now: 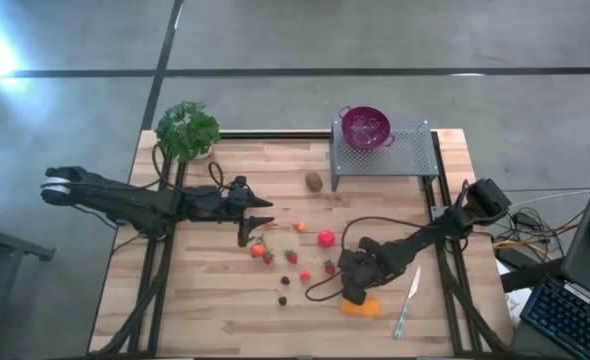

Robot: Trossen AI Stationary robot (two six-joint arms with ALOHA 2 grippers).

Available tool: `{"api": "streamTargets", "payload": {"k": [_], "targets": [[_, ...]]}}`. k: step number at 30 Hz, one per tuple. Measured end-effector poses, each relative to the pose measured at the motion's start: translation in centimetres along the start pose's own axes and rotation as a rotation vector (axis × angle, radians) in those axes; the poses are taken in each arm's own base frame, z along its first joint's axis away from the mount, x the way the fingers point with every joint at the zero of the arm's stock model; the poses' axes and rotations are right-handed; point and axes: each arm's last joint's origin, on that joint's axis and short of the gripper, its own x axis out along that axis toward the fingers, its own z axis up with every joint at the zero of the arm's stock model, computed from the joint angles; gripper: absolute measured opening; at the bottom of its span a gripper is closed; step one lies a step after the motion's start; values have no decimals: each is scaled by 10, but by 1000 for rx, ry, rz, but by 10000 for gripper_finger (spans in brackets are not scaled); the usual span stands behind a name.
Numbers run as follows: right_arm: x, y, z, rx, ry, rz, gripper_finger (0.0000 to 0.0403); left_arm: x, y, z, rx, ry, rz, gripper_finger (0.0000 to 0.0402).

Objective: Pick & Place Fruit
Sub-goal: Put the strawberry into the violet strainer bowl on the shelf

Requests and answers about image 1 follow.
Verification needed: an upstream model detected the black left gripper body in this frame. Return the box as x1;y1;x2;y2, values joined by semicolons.
209;187;253;222

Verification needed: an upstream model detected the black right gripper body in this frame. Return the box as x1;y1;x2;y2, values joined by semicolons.
337;238;401;290

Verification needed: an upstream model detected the brown toy kiwi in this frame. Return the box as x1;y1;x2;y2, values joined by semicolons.
304;171;325;194

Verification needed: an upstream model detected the dark red bowl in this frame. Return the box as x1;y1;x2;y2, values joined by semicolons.
338;105;396;152

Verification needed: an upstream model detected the orange toy mango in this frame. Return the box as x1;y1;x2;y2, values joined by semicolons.
338;295;383;318

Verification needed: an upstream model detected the green plant in white pot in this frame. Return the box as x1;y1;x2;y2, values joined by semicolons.
154;100;222;164

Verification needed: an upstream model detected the grey perforated metal shelf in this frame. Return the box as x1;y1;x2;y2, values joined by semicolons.
329;118;440;193

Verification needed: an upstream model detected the white paper sheet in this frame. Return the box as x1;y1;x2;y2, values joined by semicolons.
494;259;534;329

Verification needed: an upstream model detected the black computer keyboard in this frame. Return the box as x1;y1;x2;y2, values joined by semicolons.
519;276;590;360

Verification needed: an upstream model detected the dark computer desk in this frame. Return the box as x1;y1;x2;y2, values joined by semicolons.
509;157;590;360

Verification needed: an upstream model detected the grey metal cart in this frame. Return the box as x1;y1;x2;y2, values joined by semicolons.
0;217;56;360

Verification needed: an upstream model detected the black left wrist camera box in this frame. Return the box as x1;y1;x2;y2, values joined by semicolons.
229;174;250;197

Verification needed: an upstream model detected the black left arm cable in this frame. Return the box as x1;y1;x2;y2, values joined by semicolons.
150;143;226;197

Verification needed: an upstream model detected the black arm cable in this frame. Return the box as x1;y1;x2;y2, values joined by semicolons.
150;143;226;197
304;215;429;303

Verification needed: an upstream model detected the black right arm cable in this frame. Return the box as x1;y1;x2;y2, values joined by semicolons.
304;215;429;303

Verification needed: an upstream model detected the toy knife with teal handle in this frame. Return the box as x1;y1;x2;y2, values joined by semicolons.
392;265;422;341

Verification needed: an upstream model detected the black aluminium table frame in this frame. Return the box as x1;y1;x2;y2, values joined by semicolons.
89;130;511;357

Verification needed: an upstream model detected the yellow cable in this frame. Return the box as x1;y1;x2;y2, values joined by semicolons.
492;222;579;250

